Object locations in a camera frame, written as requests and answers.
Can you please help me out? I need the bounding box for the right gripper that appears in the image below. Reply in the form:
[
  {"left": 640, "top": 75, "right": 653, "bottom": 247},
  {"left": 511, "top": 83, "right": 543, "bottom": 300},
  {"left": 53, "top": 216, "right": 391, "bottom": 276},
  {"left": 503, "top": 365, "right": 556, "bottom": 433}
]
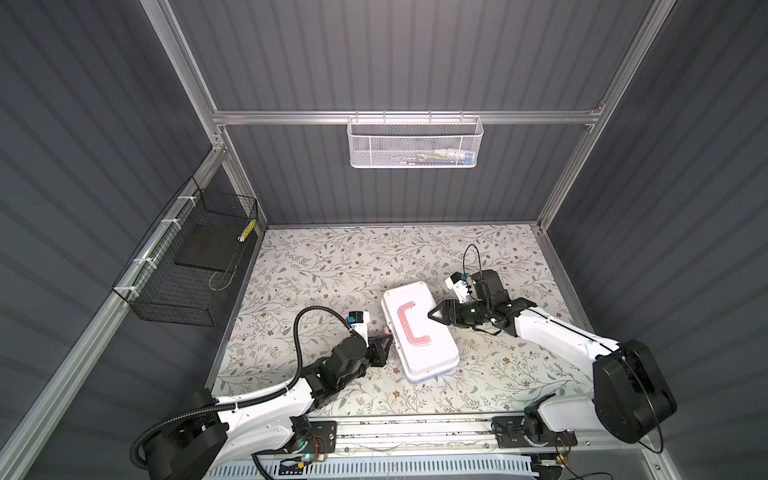
[{"left": 426, "top": 299, "right": 489, "bottom": 326}]

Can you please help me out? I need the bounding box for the white blue plastic toolbox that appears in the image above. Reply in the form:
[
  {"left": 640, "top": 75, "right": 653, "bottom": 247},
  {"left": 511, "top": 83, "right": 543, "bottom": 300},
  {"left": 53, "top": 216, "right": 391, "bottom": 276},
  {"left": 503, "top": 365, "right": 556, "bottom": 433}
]
[{"left": 381, "top": 281, "right": 460, "bottom": 384}]

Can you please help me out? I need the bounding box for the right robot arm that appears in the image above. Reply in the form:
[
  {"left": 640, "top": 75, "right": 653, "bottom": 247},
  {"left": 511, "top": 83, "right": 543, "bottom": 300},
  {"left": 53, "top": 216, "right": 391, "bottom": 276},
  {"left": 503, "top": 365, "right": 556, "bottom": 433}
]
[{"left": 427, "top": 268, "right": 678, "bottom": 454}]

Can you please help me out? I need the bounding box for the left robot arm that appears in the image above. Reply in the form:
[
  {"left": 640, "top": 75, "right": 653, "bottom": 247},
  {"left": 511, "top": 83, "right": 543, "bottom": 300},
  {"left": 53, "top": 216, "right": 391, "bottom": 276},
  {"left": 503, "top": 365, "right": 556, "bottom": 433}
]
[{"left": 129, "top": 306, "right": 394, "bottom": 479}]

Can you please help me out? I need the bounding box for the yellow marker in basket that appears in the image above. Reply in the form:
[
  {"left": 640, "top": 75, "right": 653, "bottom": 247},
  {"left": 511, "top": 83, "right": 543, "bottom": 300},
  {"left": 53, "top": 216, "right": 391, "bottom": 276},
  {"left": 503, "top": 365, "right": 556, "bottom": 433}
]
[{"left": 238, "top": 219, "right": 258, "bottom": 243}]

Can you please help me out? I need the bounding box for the black pad in basket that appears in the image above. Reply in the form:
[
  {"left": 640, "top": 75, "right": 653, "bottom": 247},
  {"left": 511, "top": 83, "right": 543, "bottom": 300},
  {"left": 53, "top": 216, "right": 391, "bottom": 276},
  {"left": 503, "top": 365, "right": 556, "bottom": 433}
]
[{"left": 174, "top": 224, "right": 246, "bottom": 273}]

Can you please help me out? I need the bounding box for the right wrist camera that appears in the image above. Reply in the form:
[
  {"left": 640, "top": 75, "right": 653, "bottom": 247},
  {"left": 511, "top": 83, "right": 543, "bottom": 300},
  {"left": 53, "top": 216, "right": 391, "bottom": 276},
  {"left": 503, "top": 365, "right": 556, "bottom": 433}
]
[{"left": 445, "top": 272, "right": 477, "bottom": 304}]

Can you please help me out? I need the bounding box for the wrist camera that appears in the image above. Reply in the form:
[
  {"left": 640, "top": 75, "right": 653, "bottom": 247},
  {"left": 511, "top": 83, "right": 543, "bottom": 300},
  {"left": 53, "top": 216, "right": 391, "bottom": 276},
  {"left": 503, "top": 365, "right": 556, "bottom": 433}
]
[
  {"left": 445, "top": 272, "right": 477, "bottom": 304},
  {"left": 347, "top": 310, "right": 371, "bottom": 343}
]

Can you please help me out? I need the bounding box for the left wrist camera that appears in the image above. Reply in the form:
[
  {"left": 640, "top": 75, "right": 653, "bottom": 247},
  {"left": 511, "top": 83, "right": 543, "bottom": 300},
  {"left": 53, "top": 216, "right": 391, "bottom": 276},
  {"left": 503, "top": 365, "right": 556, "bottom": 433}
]
[{"left": 347, "top": 310, "right": 371, "bottom": 343}]

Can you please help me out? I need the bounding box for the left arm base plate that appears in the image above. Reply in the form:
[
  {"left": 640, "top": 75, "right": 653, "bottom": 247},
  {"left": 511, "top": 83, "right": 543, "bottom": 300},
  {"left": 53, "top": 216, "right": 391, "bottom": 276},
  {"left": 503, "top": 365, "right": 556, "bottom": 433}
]
[{"left": 278, "top": 419, "right": 338, "bottom": 455}]

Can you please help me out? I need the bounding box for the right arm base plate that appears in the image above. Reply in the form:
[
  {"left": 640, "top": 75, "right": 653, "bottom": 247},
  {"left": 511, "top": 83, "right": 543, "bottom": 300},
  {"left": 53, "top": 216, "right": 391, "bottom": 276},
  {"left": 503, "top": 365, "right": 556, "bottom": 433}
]
[{"left": 491, "top": 415, "right": 578, "bottom": 448}]

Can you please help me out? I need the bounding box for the white perforated cable duct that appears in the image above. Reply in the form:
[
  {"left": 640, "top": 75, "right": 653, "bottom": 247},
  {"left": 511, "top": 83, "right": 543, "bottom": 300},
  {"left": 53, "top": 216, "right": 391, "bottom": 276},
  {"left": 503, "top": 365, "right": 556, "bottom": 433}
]
[{"left": 203, "top": 454, "right": 538, "bottom": 480}]

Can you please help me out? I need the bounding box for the white wire mesh basket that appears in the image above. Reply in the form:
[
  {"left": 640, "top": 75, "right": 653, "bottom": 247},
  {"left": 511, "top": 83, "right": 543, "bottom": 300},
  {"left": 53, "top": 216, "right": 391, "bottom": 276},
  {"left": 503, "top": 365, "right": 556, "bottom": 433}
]
[{"left": 346, "top": 115, "right": 484, "bottom": 169}]

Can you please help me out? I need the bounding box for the black wire basket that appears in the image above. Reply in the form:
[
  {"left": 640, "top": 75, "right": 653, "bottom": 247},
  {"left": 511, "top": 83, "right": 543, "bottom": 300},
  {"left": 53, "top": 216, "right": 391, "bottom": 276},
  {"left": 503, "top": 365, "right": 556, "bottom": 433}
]
[{"left": 113, "top": 181, "right": 259, "bottom": 327}]

